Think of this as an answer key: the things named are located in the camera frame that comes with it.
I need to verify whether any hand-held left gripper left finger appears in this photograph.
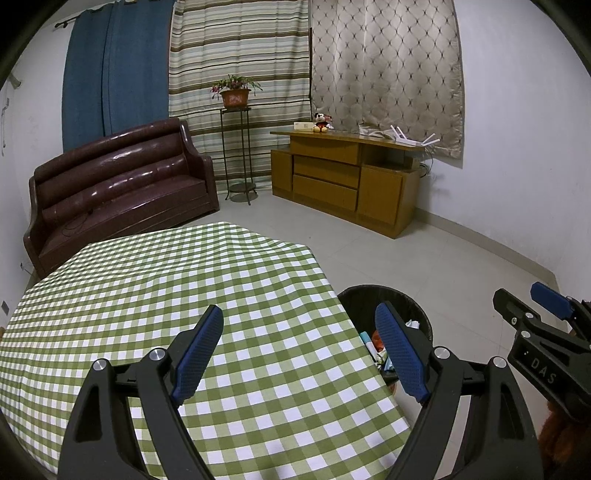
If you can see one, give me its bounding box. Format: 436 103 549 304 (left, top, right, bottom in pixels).
58 305 225 480

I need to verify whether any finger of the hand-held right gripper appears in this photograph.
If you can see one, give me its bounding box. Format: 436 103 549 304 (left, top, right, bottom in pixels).
493 288 591 418
530 281 591 347

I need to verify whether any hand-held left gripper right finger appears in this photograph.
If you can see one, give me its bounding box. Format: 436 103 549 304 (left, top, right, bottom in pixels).
375 302 546 480

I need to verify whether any black trash bin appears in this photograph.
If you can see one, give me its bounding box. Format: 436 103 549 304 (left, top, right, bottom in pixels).
337 285 435 386

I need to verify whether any person's right forearm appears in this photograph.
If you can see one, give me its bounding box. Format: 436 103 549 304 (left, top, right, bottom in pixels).
538 399 591 467

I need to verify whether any green checkered tablecloth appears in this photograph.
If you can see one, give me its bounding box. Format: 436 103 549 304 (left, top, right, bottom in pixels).
0 222 411 478

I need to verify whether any wooden cabinet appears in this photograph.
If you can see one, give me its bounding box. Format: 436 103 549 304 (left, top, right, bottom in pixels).
269 128 428 239

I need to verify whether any black metal plant stand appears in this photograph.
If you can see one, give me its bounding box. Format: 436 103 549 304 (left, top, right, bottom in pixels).
219 106 258 206

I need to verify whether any brown leather sofa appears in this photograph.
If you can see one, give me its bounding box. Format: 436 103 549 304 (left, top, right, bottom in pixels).
23 117 220 280

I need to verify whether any white router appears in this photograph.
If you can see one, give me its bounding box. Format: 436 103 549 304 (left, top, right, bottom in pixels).
381 124 439 148

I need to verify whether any potted plant orange pot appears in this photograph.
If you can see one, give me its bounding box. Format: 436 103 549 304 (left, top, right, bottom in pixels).
211 74 263 110

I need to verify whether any beige diamond pattern curtain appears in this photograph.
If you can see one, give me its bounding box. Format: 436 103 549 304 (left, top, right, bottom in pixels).
308 0 465 160

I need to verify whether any blue curtain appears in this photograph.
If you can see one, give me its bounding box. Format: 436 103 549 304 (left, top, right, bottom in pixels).
61 0 178 153

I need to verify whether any striped curtain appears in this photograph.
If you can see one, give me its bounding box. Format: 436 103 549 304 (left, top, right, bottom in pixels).
167 0 312 192

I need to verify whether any dark curtain rod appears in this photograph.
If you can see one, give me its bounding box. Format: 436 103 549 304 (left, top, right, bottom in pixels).
53 0 121 28

